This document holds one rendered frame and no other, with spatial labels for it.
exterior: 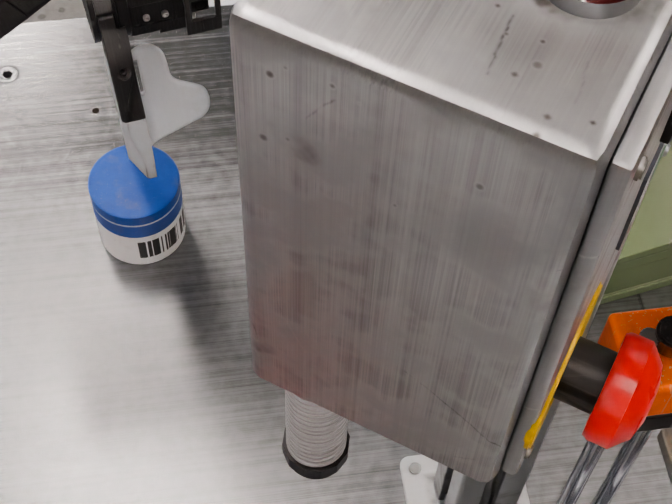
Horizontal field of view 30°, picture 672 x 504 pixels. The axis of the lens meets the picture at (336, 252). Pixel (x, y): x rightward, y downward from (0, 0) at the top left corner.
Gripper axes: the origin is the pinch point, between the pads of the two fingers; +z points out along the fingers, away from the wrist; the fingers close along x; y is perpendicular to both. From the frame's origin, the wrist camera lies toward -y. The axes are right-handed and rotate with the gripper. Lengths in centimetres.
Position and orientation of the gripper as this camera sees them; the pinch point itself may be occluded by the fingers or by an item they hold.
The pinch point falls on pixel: (117, 97)
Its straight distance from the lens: 89.8
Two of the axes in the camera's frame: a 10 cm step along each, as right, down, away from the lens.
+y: 9.5, -2.5, 1.8
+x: -3.1, -8.1, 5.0
